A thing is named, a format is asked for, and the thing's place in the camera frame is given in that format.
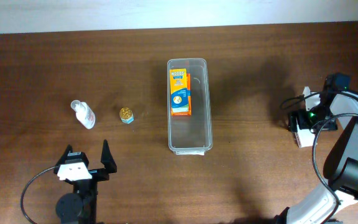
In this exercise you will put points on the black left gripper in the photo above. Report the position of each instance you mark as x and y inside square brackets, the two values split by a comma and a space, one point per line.
[102, 174]

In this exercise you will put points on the orange red medicine box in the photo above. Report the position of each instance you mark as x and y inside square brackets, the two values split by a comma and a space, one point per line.
[189, 105]

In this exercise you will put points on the white lotion bottle clear cap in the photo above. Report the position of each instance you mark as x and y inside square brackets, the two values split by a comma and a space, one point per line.
[84, 113]

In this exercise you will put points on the yellow blue medicine box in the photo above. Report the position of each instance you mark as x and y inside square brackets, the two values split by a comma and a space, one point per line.
[179, 90]

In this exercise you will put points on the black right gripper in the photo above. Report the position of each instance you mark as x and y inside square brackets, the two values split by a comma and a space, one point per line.
[300, 114]

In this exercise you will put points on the clear plastic container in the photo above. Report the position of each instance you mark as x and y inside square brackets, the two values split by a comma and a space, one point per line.
[188, 104]

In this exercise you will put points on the small jar gold lid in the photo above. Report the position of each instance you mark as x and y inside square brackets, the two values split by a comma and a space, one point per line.
[126, 115]

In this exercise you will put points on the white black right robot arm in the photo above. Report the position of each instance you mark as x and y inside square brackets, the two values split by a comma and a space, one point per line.
[336, 105]

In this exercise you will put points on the white green medicine box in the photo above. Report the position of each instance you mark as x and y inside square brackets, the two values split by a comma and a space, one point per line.
[304, 138]

